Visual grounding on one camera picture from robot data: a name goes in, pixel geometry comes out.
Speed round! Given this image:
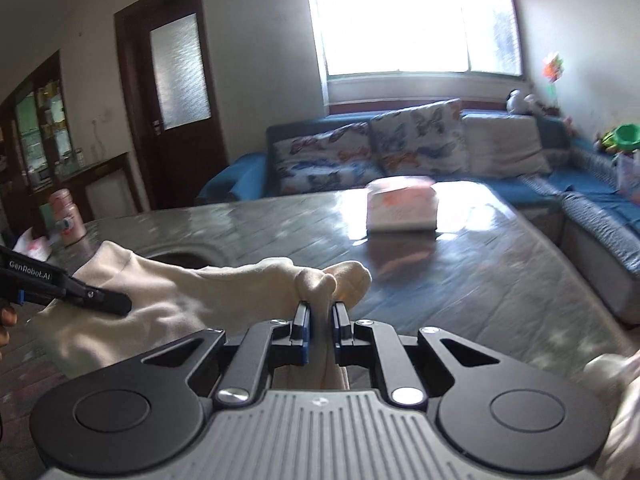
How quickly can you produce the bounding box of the green plastic toy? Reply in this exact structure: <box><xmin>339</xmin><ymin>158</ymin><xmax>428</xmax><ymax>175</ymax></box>
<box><xmin>594</xmin><ymin>123</ymin><xmax>640</xmax><ymax>154</ymax></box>

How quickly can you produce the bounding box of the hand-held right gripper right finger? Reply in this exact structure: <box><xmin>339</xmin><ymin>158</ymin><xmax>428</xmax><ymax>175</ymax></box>
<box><xmin>330</xmin><ymin>301</ymin><xmax>502</xmax><ymax>407</ymax></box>

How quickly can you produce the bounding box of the clear plastic container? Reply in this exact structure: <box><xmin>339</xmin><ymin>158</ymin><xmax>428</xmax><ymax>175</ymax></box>
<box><xmin>614</xmin><ymin>152</ymin><xmax>640</xmax><ymax>194</ymax></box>

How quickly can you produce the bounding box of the dark wooden side desk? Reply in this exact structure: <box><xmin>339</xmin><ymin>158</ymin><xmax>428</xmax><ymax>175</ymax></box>
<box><xmin>54</xmin><ymin>152</ymin><xmax>152</xmax><ymax>222</ymax></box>

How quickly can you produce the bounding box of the wide butterfly print pillow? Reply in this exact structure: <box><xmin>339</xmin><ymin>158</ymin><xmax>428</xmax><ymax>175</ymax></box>
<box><xmin>272</xmin><ymin>122</ymin><xmax>382</xmax><ymax>194</ymax></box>

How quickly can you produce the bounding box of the small white pink packet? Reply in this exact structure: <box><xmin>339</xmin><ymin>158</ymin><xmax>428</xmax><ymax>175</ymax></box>
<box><xmin>12</xmin><ymin>229</ymin><xmax>57</xmax><ymax>262</ymax></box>

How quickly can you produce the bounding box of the person's left hand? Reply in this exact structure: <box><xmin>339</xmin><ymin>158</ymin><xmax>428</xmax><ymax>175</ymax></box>
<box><xmin>0</xmin><ymin>307</ymin><xmax>18</xmax><ymax>361</ymax></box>

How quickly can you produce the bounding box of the pink thermos bottle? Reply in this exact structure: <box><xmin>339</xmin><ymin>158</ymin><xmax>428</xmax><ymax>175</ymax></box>
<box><xmin>47</xmin><ymin>188</ymin><xmax>87</xmax><ymax>247</ymax></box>

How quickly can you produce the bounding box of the dark wooden glass-panel door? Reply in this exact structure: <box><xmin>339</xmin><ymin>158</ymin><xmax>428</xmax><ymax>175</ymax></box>
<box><xmin>114</xmin><ymin>0</ymin><xmax>229</xmax><ymax>212</ymax></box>

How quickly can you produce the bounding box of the beige sofa cushion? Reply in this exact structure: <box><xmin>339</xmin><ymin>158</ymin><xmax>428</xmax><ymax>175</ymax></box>
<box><xmin>461</xmin><ymin>112</ymin><xmax>552</xmax><ymax>179</ymax></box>

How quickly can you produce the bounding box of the colourful pinwheel toy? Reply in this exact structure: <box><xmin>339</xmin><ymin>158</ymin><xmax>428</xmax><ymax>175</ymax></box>
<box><xmin>540</xmin><ymin>51</ymin><xmax>566</xmax><ymax>107</ymax></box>

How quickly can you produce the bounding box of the large bright window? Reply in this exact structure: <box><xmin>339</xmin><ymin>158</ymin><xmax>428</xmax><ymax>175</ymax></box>
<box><xmin>304</xmin><ymin>0</ymin><xmax>524</xmax><ymax>80</ymax></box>

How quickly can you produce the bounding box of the grey quilted sofa cover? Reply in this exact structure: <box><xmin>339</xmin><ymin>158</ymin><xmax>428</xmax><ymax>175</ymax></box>
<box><xmin>519</xmin><ymin>152</ymin><xmax>640</xmax><ymax>277</ymax></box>

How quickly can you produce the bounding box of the square butterfly print pillow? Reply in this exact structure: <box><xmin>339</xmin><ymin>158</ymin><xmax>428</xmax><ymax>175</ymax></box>
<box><xmin>369</xmin><ymin>98</ymin><xmax>471</xmax><ymax>177</ymax></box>

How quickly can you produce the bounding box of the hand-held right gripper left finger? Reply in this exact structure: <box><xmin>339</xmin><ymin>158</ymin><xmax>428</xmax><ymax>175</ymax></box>
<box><xmin>142</xmin><ymin>301</ymin><xmax>314</xmax><ymax>408</ymax></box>

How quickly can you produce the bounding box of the white pink tissue box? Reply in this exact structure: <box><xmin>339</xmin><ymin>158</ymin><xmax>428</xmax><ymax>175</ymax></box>
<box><xmin>366</xmin><ymin>175</ymin><xmax>440</xmax><ymax>234</ymax></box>

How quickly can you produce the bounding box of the blue corner sofa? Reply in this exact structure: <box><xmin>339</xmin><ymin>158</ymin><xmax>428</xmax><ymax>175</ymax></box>
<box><xmin>196</xmin><ymin>104</ymin><xmax>640</xmax><ymax>327</ymax></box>

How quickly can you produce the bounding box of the black white plush toy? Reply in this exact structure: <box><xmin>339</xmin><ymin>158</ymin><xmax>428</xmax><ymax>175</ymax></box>
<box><xmin>505</xmin><ymin>88</ymin><xmax>552</xmax><ymax>117</ymax></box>

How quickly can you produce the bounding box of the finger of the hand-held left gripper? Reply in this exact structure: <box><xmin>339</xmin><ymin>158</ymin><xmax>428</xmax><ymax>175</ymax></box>
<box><xmin>47</xmin><ymin>272</ymin><xmax>134</xmax><ymax>317</ymax></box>

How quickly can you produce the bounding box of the dark wooden display cabinet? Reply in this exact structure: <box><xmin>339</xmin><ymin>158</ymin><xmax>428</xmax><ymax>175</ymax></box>
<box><xmin>0</xmin><ymin>49</ymin><xmax>77</xmax><ymax>197</ymax></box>

